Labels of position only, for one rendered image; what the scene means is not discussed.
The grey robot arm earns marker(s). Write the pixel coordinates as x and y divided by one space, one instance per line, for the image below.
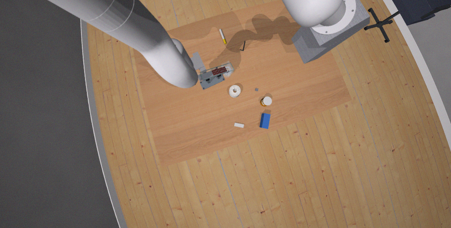
130 22

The blue rectangular block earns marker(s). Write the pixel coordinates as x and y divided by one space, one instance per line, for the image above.
265 119

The amber pill bottle with white cap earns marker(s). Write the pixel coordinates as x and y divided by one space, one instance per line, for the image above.
266 101

